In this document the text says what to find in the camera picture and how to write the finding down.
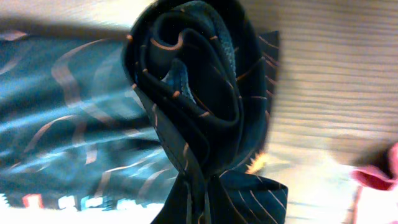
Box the black orange-patterned jersey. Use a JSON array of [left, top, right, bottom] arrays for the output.
[[1, 1, 288, 223]]

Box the red printed t-shirt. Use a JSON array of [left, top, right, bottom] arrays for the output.
[[343, 142, 398, 224]]

